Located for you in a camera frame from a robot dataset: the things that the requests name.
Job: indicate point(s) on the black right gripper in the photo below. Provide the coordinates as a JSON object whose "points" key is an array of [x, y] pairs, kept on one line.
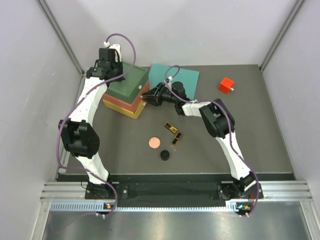
{"points": [[150, 96]]}

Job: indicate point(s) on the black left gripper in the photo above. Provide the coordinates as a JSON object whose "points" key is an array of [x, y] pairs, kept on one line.
{"points": [[119, 64]]}

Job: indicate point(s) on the red drawer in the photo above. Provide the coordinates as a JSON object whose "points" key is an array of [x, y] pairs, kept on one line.
{"points": [[138, 99]]}

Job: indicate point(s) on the green top drawer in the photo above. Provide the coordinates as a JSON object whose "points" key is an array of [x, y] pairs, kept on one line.
{"points": [[138, 78]]}

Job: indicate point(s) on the three-tier drawer organizer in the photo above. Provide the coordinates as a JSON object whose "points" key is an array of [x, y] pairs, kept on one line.
{"points": [[117, 96]]}

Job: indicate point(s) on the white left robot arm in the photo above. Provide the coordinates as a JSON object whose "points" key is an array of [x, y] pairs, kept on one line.
{"points": [[77, 133]]}

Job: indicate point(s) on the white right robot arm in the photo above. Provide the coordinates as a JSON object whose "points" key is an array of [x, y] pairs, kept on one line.
{"points": [[220, 124]]}

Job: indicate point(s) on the teal mat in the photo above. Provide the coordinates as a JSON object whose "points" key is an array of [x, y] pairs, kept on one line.
{"points": [[189, 78]]}

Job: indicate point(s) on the yellow bottom drawer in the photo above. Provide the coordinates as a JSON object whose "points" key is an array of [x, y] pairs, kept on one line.
{"points": [[139, 109]]}

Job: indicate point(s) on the gold black lipstick upper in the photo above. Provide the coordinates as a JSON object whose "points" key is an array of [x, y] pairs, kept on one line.
{"points": [[171, 128]]}

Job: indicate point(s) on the gold black lipstick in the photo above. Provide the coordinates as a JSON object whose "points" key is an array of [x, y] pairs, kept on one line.
{"points": [[176, 138], [171, 128]]}

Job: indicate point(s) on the pink round compact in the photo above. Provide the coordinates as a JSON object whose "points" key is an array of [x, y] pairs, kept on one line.
{"points": [[154, 142]]}

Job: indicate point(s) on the gold black lipstick lower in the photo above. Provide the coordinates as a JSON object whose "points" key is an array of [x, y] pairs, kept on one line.
{"points": [[176, 138]]}

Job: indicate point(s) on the red cube with peg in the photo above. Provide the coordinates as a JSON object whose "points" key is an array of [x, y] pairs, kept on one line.
{"points": [[226, 85]]}

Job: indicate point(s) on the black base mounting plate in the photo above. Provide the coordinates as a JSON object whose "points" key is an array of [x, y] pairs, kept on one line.
{"points": [[152, 191]]}

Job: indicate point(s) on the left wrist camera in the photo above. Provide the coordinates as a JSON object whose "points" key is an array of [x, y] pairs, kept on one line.
{"points": [[116, 48]]}

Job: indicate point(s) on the aluminium front rail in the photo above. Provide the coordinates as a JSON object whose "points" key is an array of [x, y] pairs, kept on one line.
{"points": [[70, 196]]}

